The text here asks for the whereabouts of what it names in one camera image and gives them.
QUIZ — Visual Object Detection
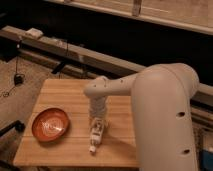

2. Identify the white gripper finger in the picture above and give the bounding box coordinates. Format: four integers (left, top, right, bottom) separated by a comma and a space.
102, 118, 109, 129
88, 117, 94, 130

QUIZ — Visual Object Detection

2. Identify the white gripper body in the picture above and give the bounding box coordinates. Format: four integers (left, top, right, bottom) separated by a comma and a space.
89, 97, 107, 118

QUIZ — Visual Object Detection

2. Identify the white plastic bottle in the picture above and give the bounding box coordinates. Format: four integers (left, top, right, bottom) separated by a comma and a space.
89, 118, 105, 154

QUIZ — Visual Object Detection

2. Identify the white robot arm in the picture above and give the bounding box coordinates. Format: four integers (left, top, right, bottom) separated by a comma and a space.
84, 63, 199, 171

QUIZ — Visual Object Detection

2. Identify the red ceramic bowl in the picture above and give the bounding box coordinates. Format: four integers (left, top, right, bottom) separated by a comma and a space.
31, 108, 70, 142

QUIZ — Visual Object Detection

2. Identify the long wooden beam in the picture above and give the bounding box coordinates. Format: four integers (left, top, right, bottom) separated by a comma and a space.
0, 25, 213, 111

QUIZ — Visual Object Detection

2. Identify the black power adapter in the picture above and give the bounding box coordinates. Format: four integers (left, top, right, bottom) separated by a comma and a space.
14, 74, 24, 86

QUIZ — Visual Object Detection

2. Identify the small white block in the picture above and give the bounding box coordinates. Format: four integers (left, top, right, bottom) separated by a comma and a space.
25, 28, 43, 38

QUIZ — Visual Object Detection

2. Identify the black cable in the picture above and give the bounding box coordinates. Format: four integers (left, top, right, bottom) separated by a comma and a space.
0, 41, 23, 99

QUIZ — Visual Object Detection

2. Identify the wooden wall shelf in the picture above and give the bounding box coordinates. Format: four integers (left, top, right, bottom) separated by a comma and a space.
46, 0, 213, 36

